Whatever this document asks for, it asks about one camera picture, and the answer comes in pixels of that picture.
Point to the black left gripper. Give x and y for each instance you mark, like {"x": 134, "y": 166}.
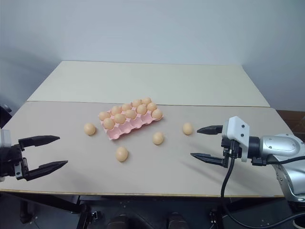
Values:
{"x": 9, "y": 159}

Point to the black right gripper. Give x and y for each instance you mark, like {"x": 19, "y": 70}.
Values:
{"x": 232, "y": 150}

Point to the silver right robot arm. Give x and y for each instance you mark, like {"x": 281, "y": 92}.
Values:
{"x": 278, "y": 145}

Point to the pink plastic egg tray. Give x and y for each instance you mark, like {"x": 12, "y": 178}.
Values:
{"x": 124, "y": 130}

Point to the tan egg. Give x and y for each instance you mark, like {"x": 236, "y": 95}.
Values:
{"x": 119, "y": 118}
{"x": 103, "y": 115}
{"x": 158, "y": 138}
{"x": 136, "y": 103}
{"x": 130, "y": 113}
{"x": 89, "y": 129}
{"x": 151, "y": 106}
{"x": 116, "y": 109}
{"x": 125, "y": 107}
{"x": 141, "y": 109}
{"x": 188, "y": 128}
{"x": 121, "y": 154}
{"x": 157, "y": 114}
{"x": 109, "y": 123}
{"x": 146, "y": 100}

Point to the dark object beside table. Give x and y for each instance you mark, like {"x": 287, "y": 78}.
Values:
{"x": 4, "y": 114}

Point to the dark rounded shape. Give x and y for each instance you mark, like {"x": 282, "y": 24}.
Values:
{"x": 120, "y": 221}
{"x": 177, "y": 220}

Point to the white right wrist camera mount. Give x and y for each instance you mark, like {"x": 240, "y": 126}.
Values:
{"x": 234, "y": 128}

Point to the black metal table frame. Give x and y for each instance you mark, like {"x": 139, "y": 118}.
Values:
{"x": 59, "y": 202}

